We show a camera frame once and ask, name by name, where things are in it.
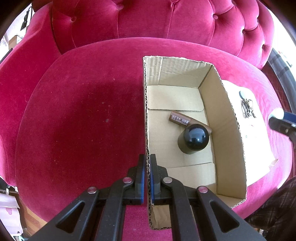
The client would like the metal key bunch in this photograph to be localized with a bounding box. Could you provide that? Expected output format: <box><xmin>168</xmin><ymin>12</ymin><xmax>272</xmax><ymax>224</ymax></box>
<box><xmin>241</xmin><ymin>99</ymin><xmax>256</xmax><ymax>118</ymax></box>

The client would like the black round-top bottle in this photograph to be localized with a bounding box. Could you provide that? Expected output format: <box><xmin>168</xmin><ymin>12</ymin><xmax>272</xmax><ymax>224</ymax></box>
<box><xmin>178</xmin><ymin>124</ymin><xmax>209</xmax><ymax>155</ymax></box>

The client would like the cardboard box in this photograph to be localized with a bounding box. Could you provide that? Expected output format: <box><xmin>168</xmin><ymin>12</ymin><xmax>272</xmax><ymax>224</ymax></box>
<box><xmin>142</xmin><ymin>55</ymin><xmax>248</xmax><ymax>230</ymax></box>

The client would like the brown cosmetic tube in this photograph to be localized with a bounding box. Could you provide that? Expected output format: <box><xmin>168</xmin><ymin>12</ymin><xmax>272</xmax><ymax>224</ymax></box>
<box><xmin>169</xmin><ymin>111</ymin><xmax>212</xmax><ymax>134</ymax></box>

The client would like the light blue cosmetic tube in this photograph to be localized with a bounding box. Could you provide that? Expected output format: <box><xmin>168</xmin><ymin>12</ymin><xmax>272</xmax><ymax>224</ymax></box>
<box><xmin>268</xmin><ymin>108</ymin><xmax>285</xmax><ymax>120</ymax></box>

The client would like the beige paper sheet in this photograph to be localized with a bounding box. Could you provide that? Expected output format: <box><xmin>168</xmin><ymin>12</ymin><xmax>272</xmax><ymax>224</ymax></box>
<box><xmin>222</xmin><ymin>80</ymin><xmax>278</xmax><ymax>186</ymax></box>

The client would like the dark cabinet with clutter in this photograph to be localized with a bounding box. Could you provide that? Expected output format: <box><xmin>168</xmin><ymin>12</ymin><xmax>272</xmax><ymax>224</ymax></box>
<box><xmin>262</xmin><ymin>48</ymin><xmax>295</xmax><ymax>113</ymax></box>

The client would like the red velvet tufted sofa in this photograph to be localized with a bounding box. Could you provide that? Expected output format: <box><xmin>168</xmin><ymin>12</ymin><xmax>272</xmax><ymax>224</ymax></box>
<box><xmin>0</xmin><ymin>0</ymin><xmax>296</xmax><ymax>223</ymax></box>

